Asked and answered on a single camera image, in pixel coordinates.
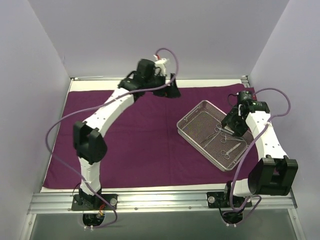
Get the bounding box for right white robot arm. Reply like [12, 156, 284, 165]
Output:
[221, 105, 298, 207]

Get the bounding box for metal mesh instrument tray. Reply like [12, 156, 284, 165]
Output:
[176, 100, 253, 172]

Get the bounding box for purple cloth wrap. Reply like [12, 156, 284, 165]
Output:
[43, 83, 244, 189]

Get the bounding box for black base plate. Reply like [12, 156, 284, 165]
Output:
[206, 191, 245, 209]
[71, 193, 118, 211]

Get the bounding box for back aluminium rail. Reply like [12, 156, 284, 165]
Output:
[71, 75, 248, 81]

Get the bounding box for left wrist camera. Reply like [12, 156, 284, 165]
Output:
[135, 53, 170, 79]

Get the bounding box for silver surgical scissors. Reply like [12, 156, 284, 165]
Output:
[214, 124, 234, 135]

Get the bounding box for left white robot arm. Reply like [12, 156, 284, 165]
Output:
[73, 73, 181, 210]

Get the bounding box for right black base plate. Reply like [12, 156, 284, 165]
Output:
[206, 191, 245, 209]

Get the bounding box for thin silver tweezers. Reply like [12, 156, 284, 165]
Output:
[200, 131, 220, 144]

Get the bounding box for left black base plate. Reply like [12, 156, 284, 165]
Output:
[71, 193, 118, 211]

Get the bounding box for front aluminium rail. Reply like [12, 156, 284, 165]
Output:
[28, 190, 297, 214]

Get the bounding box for silver surgical forceps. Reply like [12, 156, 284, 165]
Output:
[220, 132, 245, 144]

